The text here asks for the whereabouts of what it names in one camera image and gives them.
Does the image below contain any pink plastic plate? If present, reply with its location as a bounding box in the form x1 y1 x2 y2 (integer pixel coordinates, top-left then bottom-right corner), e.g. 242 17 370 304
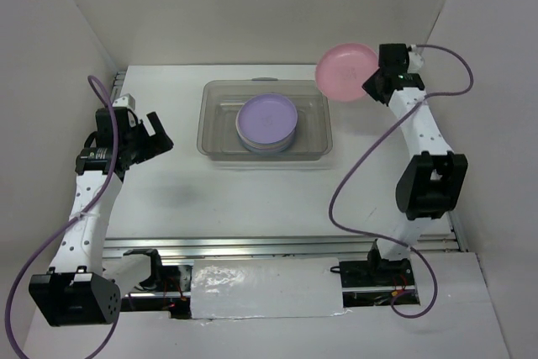
315 43 378 103

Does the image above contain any cream plastic plate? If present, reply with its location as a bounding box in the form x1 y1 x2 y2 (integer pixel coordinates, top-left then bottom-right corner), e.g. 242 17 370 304
237 135 297 153

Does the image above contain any white watermelon pattern plate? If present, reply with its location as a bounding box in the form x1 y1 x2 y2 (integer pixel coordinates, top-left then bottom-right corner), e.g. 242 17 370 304
241 138 299 155

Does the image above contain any purple plastic plate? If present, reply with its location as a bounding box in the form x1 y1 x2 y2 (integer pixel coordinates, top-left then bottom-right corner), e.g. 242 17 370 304
236 93 298 145

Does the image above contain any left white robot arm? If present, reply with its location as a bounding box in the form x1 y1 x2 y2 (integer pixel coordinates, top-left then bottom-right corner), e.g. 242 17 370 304
29 106 173 327

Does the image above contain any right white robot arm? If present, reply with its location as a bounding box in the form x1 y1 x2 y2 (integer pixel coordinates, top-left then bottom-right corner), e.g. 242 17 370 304
363 44 468 285

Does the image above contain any clear plastic bin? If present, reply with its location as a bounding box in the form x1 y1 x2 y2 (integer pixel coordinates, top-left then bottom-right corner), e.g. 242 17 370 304
197 79 333 162

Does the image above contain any white front cover panel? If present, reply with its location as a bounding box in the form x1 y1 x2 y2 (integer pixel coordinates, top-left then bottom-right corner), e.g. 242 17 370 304
190 257 345 319

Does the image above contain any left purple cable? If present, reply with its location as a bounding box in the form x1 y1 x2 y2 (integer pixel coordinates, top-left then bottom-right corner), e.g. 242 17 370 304
3 76 131 358

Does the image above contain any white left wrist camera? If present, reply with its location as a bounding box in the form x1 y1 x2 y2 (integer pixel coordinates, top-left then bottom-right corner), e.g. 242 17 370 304
113 93 135 112

